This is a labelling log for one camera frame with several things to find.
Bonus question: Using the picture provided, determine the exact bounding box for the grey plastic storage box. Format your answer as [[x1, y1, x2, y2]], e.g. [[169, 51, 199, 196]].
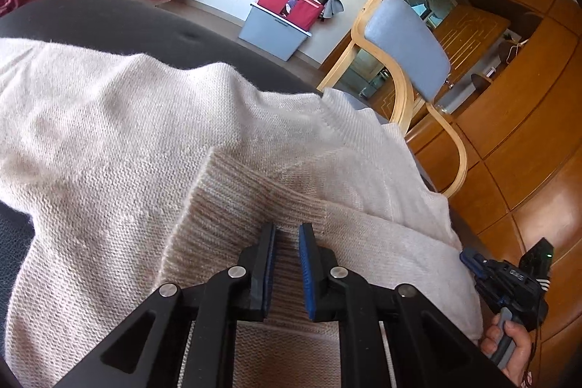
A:
[[239, 3, 312, 62]]

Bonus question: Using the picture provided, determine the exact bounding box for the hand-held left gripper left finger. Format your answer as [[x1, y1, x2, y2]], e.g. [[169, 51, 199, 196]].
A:
[[53, 222, 278, 388]]

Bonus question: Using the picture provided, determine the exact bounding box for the wooden wardrobe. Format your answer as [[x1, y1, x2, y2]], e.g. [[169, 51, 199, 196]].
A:
[[404, 0, 582, 243]]

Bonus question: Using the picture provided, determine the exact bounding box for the black leather ottoman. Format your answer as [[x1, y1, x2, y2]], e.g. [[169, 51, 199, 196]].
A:
[[0, 0, 437, 311]]

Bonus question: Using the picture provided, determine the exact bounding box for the red fabric storage bag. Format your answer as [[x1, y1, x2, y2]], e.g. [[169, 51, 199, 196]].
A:
[[257, 0, 326, 32]]

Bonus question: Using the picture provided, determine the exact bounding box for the wooden chair with grey cushion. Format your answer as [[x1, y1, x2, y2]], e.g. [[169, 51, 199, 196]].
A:
[[316, 0, 468, 199]]

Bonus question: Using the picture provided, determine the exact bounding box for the wooden door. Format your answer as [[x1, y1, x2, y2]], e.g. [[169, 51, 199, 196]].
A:
[[364, 4, 512, 116]]

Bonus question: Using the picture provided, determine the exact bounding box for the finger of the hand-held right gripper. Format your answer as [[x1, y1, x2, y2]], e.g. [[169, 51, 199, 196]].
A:
[[459, 248, 492, 284]]

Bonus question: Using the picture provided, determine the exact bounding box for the person's right hand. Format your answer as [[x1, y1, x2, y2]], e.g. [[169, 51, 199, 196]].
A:
[[479, 320, 534, 386]]

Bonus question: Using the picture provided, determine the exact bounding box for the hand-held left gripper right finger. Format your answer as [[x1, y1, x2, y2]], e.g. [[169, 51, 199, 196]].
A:
[[298, 223, 517, 388]]

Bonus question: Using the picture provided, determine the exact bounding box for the beige knit sweater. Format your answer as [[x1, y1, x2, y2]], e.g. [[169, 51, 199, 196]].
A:
[[0, 37, 483, 388]]

